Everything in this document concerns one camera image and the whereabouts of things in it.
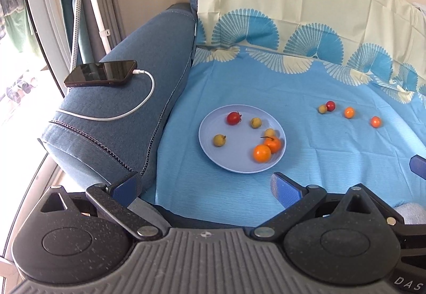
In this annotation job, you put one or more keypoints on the orange tomato with stem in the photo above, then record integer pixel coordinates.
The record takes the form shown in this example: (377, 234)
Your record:
(275, 145)

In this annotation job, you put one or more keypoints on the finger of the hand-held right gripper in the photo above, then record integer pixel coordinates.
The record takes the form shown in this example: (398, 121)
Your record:
(396, 222)
(418, 166)

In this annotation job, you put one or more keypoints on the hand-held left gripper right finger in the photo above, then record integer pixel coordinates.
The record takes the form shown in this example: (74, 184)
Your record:
(288, 190)

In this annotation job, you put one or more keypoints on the red cherry tomato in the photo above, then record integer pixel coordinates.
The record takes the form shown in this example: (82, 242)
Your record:
(330, 105)
(234, 118)

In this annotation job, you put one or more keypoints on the blue fan-print bedsheet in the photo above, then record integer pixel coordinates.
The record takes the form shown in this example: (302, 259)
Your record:
(332, 164)

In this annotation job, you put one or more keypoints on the row of shoes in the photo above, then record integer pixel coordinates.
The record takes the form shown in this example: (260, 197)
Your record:
(20, 87)

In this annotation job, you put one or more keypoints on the light blue round plate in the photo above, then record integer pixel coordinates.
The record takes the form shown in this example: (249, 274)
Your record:
(239, 154)

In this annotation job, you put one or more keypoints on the white window frame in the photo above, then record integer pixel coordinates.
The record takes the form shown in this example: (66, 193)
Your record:
(43, 7)

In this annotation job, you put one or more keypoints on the white pole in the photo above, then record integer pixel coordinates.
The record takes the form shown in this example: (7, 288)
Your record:
(96, 4)

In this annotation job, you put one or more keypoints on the light blue fuzzy cloth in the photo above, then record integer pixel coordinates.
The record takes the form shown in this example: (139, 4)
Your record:
(411, 212)

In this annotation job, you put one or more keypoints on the blue sofa armrest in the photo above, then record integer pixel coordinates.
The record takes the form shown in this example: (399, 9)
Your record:
(143, 47)

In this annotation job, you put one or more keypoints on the black smartphone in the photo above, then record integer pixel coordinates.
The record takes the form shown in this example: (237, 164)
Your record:
(100, 73)

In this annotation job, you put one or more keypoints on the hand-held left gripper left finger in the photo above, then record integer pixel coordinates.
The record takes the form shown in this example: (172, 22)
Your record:
(128, 188)

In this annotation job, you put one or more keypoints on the green hanging garment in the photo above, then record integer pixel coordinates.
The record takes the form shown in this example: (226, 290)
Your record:
(16, 27)

